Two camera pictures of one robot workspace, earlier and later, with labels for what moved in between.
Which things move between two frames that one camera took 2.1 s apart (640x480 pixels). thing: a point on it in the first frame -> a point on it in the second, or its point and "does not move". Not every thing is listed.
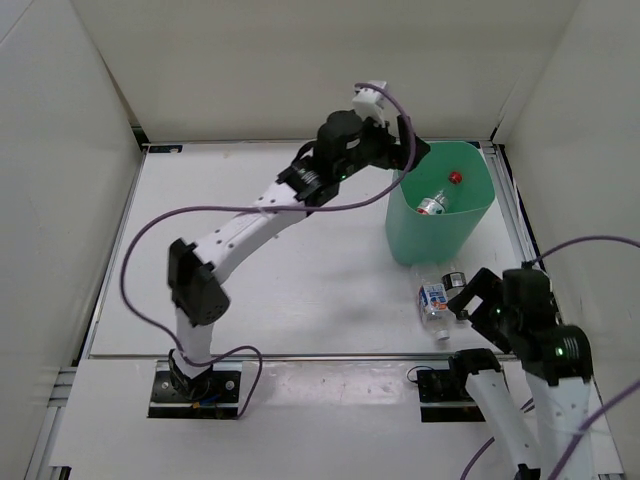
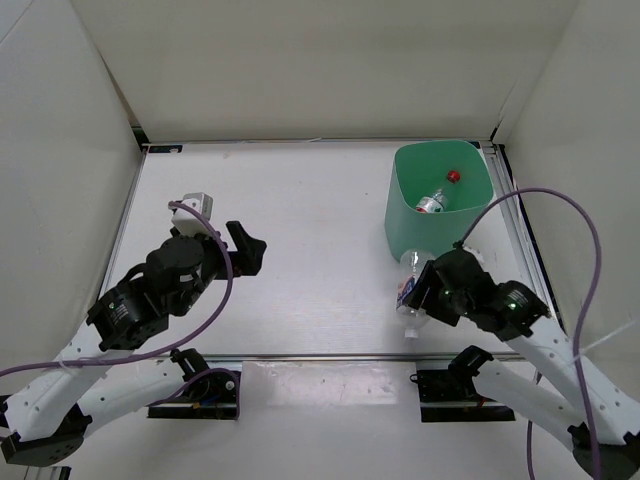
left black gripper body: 373,149 -> 212,268
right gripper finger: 482,285 -> 421,291
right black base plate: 443,397 does not move
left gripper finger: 402,132 -> 238,234
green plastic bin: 439,204 does not move
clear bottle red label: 438,204 does not move
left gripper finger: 401,154 -> 248,260
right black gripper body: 505,316 -> 447,307
